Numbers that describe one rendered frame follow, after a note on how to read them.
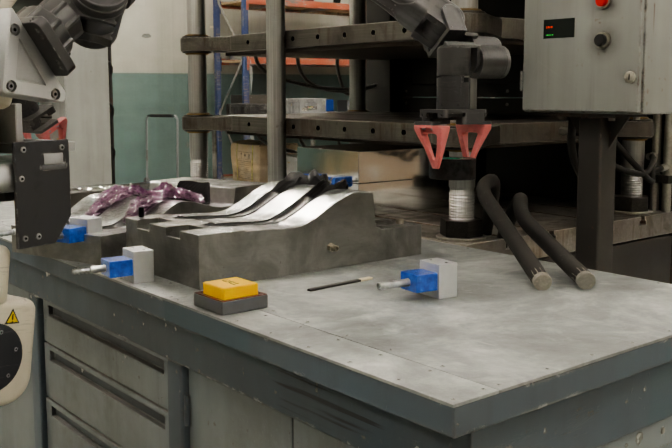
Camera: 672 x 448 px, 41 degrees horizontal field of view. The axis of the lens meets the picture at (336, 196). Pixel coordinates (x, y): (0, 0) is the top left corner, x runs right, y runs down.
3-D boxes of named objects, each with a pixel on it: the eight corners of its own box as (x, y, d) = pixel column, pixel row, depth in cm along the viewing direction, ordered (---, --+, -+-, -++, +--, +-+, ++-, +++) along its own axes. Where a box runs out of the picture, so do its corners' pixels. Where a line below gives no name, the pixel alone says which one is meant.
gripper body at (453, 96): (487, 119, 153) (488, 76, 152) (445, 120, 147) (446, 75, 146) (459, 119, 158) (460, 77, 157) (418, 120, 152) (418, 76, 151)
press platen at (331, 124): (473, 206, 193) (474, 124, 191) (177, 167, 293) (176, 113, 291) (679, 181, 245) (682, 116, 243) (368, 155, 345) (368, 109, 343)
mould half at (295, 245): (199, 290, 144) (197, 207, 142) (126, 265, 164) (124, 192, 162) (421, 254, 175) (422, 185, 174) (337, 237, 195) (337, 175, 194)
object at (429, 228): (465, 271, 195) (466, 239, 194) (173, 210, 295) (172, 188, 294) (672, 232, 248) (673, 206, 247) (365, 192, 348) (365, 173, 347)
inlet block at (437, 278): (387, 307, 132) (388, 271, 132) (369, 300, 137) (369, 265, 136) (457, 296, 139) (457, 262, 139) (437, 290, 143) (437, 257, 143)
